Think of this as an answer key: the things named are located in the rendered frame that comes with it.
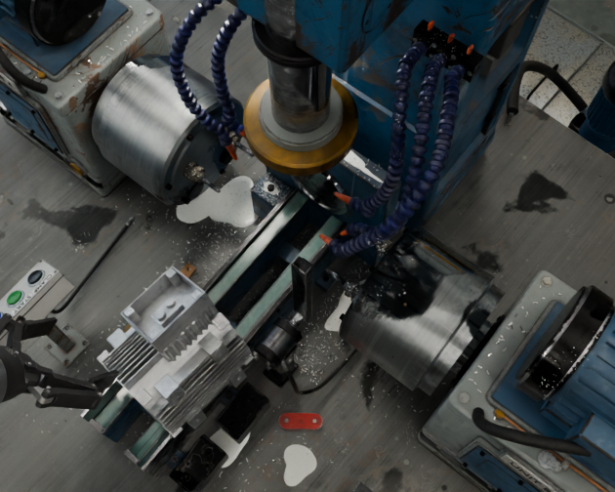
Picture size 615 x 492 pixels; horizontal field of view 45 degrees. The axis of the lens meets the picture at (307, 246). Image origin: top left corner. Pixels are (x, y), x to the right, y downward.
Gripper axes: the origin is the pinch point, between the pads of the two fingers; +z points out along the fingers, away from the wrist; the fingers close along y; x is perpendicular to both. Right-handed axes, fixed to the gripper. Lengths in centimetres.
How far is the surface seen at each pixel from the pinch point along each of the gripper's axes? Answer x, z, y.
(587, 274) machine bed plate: -51, 75, -58
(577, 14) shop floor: -128, 213, -7
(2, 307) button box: 8.7, 10.5, 22.1
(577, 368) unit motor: -42, 7, -60
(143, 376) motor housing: 1.6, 11.0, -7.3
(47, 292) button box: 2.3, 13.0, 17.3
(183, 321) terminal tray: -9.8, 12.3, -7.5
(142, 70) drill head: -38, 26, 31
